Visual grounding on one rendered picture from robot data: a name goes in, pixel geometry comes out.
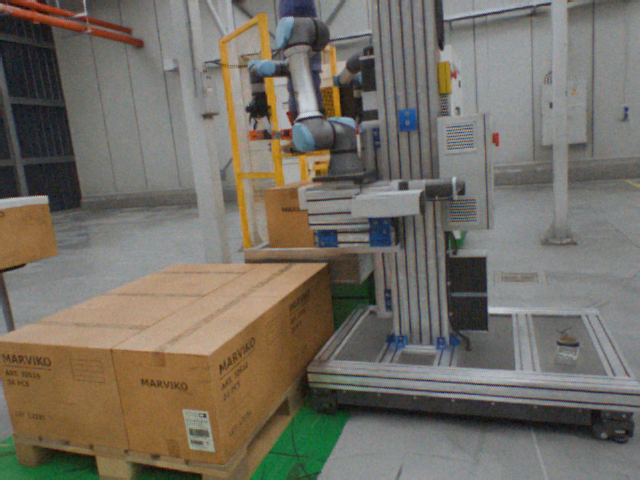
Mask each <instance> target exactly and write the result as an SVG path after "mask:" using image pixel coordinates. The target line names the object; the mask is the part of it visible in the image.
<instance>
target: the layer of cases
mask: <svg viewBox="0 0 640 480"><path fill-rule="evenodd" d="M334 333H335V328H334V318H333V308H332V297H331V286H330V277H329V266H328V263H285V264H188V265H173V266H171V267H168V268H166V269H163V270H161V271H158V272H156V273H151V274H149V275H147V276H145V277H142V278H140V279H138V280H135V281H133V282H131V283H128V284H125V285H123V286H121V287H119V288H117V289H114V290H112V291H109V292H107V293H105V294H102V295H100V296H97V297H96V298H93V299H91V300H89V301H86V302H81V303H79V304H76V305H74V306H73V307H70V308H68V309H65V310H63V311H60V312H58V313H56V314H53V315H52V316H49V317H47V318H44V319H42V320H40V321H37V322H35V323H32V324H30V325H28V326H26V327H21V328H19V329H16V330H14V331H11V332H9V333H8V334H5V335H3V336H0V379H1V383H2V387H3V391H4V395H5V399H6V404H7V408H8V412H9V415H10V420H11V424H12V432H14V433H21V434H27V435H34V436H39V437H46V438H52V439H59V440H65V441H71V442H78V443H84V444H91V445H96V446H103V447H109V448H116V449H121V450H128V451H129V450H131V451H134V452H141V453H146V454H153V455H159V456H166V457H173V458H178V459H185V460H191V461H198V462H204V463H210V464H216V465H223V466H225V465H226V464H227V463H228V462H229V460H230V459H231V458H232V457H233V455H234V454H235V452H236V451H237V449H238V448H239V447H240V446H241V445H242V444H243V443H244V442H245V441H246V439H247V438H248V437H249V436H250V434H251V433H252V432H253V431H254V430H255V428H256V427H257V426H258V425H259V424H260V422H262V421H263V420H264V418H265V416H266V415H267V414H268V412H269V411H270V410H271V409H272V407H273V406H274V405H275V404H276V403H277V401H278V400H279V399H280V398H281V396H282V395H283V394H285V393H286V391H287V390H288V389H289V388H290V386H291V385H292V384H293V382H295V380H296V379H297V378H298V377H299V376H300V374H301V373H302V371H303V369H304V368H305V367H306V366H307V365H308V363H309V362H311V361H312V359H313V358H314V357H315V356H316V355H317V353H318V352H319V351H320V350H321V348H322V347H323V346H324V345H325V344H326V342H327V341H328V340H329V339H330V337H331V336H332V335H333V334H334Z"/></svg>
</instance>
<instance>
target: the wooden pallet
mask: <svg viewBox="0 0 640 480"><path fill-rule="evenodd" d="M307 366H308V365H307ZM307 366H306V367H307ZM306 367H305V368H304V369H303V371H302V373H301V374H300V376H299V377H298V378H297V379H296V380H295V382H293V384H292V385H291V386H290V388H289V389H288V390H287V391H286V393H285V394H283V395H282V396H281V398H280V399H279V400H278V401H277V403H276V404H275V405H274V406H273V407H272V409H271V410H270V411H269V412H268V414H267V415H266V416H265V418H264V420H263V421H262V422H260V424H259V425H258V426H257V427H256V428H255V430H254V431H253V432H252V433H251V434H250V436H249V437H248V438H247V439H246V441H245V442H244V443H243V444H242V445H241V446H240V447H239V448H238V449H237V451H236V452H235V454H234V455H233V457H232V458H231V459H230V460H229V462H228V463H227V464H226V465H225V466H223V465H216V464H210V463H204V462H198V461H191V460H185V459H178V458H173V457H166V456H159V455H153V454H146V453H141V452H134V451H131V450H129V451H128V450H121V449H116V448H109V447H103V446H96V445H91V444H84V443H78V442H71V441H65V440H59V439H52V438H46V437H39V436H34V435H27V434H21V433H14V432H12V437H13V442H14V444H15V449H16V453H17V457H18V462H19V464H21V465H26V466H31V467H39V466H40V465H41V464H42V463H43V462H45V461H46V460H47V459H49V458H50V457H51V456H53V455H54V454H56V453H57V452H58V451H60V450H66V451H72V452H78V453H84V454H90V455H95V457H96V462H97V467H98V472H99V477H100V479H105V480H136V479H137V478H138V477H139V476H140V475H141V474H142V473H143V472H144V471H146V470H147V469H148V467H149V466H150V465H155V466H161V467H167V468H173V469H178V470H184V471H191V472H197V473H203V480H248V479H249V477H250V476H251V474H252V473H254V471H255V470H256V469H257V467H258V466H259V464H260V463H261V462H262V460H263V459H264V457H265V456H266V455H267V453H268V452H269V449H271V447H272V446H273V445H274V443H275V442H276V440H277V439H278V438H279V436H280V435H281V433H282V432H283V431H284V429H285V428H286V426H287V425H288V424H289V423H290V422H291V421H292V419H293V418H294V416H295V415H296V414H297V412H298V411H299V409H300V408H301V407H302V405H303V404H304V401H305V400H306V398H307V397H308V396H309V395H310V394H311V392H312V391H311V387H309V386H308V380H307V370H306Z"/></svg>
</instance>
